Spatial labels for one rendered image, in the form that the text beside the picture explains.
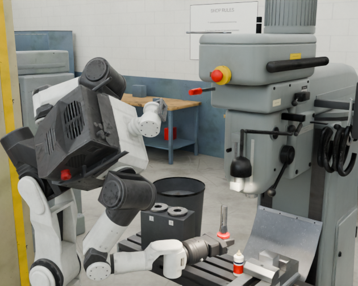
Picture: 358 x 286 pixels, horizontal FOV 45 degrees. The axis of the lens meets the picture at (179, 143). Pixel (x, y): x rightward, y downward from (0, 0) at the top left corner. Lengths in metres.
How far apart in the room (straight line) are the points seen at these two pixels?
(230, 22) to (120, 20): 2.31
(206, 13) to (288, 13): 5.17
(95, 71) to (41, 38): 7.32
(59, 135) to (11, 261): 1.91
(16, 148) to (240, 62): 0.82
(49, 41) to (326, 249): 7.25
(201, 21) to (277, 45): 5.49
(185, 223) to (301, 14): 0.97
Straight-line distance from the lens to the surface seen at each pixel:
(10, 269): 3.18
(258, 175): 1.56
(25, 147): 1.58
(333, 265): 2.17
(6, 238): 3.07
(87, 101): 1.31
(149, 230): 1.98
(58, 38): 8.73
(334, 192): 2.01
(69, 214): 1.69
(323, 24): 5.98
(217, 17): 6.74
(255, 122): 1.51
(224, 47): 1.40
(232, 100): 1.51
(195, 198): 3.59
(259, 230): 2.12
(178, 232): 1.91
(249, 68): 1.36
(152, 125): 1.32
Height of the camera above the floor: 1.88
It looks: 14 degrees down
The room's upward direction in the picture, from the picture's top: straight up
